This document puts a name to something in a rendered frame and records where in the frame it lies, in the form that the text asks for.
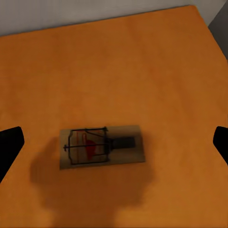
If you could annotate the cabinet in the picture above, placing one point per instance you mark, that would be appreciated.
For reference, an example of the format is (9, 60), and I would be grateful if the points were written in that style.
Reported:
(162, 70)

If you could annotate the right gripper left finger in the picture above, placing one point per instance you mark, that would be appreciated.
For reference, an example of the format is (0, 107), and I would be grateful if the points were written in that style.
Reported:
(11, 142)

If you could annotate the mousetrap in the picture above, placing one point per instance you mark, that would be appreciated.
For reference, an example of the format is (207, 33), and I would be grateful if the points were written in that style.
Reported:
(101, 146)

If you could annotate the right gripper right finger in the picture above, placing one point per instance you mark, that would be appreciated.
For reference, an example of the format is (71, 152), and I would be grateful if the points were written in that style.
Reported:
(220, 141)

